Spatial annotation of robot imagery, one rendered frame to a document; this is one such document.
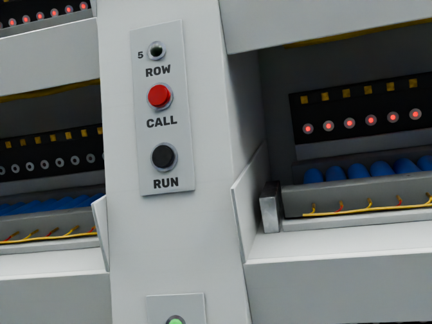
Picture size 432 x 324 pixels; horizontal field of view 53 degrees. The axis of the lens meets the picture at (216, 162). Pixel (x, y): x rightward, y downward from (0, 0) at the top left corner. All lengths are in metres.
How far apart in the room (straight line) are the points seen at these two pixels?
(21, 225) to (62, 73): 0.15
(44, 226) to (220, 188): 0.20
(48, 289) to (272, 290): 0.16
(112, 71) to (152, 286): 0.16
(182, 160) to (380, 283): 0.15
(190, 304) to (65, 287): 0.10
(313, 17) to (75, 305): 0.26
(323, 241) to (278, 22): 0.15
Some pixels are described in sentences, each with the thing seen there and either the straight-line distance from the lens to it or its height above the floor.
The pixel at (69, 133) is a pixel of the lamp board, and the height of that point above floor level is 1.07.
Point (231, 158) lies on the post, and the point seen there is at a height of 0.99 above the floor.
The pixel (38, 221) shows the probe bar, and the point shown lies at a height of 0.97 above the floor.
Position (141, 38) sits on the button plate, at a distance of 0.33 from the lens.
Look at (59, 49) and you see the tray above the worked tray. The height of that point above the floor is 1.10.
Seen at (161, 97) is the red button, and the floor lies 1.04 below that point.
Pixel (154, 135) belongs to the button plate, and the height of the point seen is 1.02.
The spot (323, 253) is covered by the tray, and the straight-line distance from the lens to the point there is 0.29.
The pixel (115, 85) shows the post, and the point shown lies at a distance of 0.33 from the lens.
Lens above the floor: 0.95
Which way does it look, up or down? 8 degrees up
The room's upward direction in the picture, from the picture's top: 5 degrees counter-clockwise
